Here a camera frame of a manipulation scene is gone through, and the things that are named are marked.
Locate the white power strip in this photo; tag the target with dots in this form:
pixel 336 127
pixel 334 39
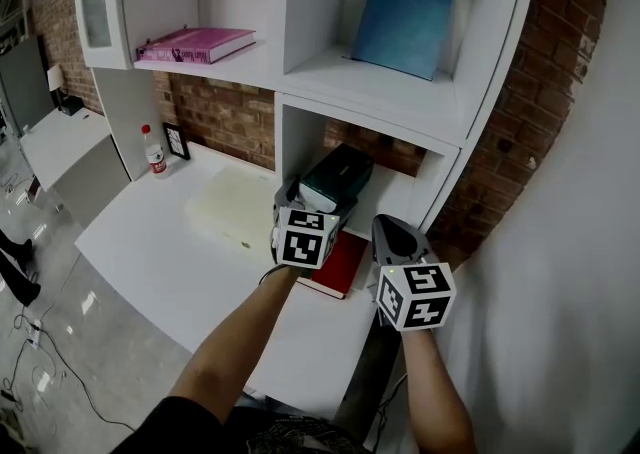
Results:
pixel 34 335

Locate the white shelving desk unit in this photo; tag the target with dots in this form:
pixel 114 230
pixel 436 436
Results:
pixel 150 252

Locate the pink book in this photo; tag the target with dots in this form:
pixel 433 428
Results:
pixel 195 44

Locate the person's left forearm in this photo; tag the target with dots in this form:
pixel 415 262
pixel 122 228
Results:
pixel 235 342

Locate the red notebook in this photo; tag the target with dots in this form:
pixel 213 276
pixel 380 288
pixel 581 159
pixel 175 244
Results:
pixel 340 262

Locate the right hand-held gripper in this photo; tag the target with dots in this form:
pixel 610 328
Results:
pixel 415 297

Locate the white side table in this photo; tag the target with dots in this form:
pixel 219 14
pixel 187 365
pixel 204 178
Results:
pixel 70 162

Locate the person's right forearm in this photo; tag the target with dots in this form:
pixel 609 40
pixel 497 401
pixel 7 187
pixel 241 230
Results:
pixel 435 387

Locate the red label plastic bottle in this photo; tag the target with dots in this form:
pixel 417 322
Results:
pixel 156 154

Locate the person's black clothing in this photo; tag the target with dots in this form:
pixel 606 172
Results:
pixel 200 429

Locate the dark green book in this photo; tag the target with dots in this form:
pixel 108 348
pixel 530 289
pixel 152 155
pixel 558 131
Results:
pixel 340 172

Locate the teal book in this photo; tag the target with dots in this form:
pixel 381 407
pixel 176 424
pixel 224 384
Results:
pixel 402 22

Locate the small black box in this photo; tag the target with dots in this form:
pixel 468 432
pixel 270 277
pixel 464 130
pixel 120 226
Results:
pixel 72 105

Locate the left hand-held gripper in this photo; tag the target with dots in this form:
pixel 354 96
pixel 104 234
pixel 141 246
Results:
pixel 302 242

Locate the white glass cabinet door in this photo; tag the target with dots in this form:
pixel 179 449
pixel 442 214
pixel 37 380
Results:
pixel 95 2

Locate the black picture frame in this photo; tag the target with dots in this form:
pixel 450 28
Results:
pixel 176 141

